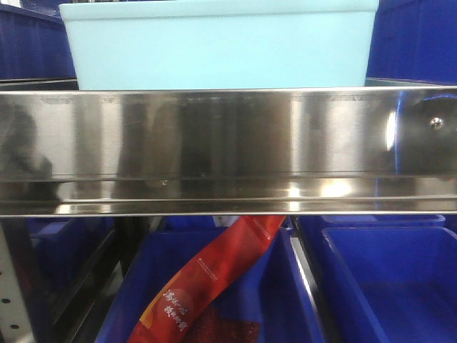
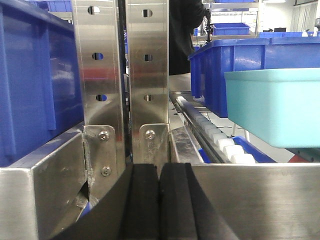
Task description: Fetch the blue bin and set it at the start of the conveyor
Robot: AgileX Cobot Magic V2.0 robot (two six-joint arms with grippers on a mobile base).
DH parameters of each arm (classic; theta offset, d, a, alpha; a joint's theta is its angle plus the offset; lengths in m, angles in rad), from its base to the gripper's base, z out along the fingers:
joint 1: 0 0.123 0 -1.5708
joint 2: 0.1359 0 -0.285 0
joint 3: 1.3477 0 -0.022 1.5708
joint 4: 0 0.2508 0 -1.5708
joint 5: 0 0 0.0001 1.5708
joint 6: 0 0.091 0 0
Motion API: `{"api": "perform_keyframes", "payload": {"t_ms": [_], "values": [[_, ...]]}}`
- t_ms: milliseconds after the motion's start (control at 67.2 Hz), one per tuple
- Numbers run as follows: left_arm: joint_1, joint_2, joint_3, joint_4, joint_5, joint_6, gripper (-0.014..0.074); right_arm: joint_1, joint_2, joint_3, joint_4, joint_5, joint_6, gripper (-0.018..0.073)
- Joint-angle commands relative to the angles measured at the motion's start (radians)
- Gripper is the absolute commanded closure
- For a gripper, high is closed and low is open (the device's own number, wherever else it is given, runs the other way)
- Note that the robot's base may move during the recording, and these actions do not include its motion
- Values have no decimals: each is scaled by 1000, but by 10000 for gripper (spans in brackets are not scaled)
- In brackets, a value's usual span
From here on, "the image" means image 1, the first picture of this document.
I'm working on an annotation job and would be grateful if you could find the screw in shelf rail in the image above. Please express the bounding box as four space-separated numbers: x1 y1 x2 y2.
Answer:
429 116 443 131

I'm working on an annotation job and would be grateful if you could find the dark blue bin behind right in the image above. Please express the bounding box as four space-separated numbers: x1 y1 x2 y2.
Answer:
298 214 446 248

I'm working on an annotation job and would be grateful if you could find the dark blue bin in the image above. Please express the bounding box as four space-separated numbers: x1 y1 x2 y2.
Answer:
1 4 76 80
366 1 456 85
96 229 326 342
298 214 446 248
26 217 114 292
323 227 456 342

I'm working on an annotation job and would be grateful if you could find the dark blue bin lower centre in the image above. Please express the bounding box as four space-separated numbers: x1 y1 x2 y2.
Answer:
96 229 326 342

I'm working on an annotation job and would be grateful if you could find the stainless steel shelf rail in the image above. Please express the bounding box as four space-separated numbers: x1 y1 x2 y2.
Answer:
1 86 456 217

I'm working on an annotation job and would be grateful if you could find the perforated white rack upright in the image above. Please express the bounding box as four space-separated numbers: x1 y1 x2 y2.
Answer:
1 224 34 342

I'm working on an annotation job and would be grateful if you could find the red printed snack package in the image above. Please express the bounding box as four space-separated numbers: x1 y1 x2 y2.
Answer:
127 215 286 342

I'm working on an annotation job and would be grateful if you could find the dark blue bin lower right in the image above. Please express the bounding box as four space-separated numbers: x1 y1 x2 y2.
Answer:
323 227 456 342

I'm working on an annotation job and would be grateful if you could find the light blue plastic bin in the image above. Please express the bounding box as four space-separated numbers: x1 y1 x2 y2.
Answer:
59 1 379 90

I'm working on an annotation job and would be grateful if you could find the dark blue bin upper left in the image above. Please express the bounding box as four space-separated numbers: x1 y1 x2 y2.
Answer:
1 4 76 80

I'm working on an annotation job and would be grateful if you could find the dark blue bin upper right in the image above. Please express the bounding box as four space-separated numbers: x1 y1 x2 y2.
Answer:
366 1 456 85

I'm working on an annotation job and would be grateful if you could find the dark blue bin lower left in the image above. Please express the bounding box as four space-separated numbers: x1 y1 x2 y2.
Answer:
26 217 114 292

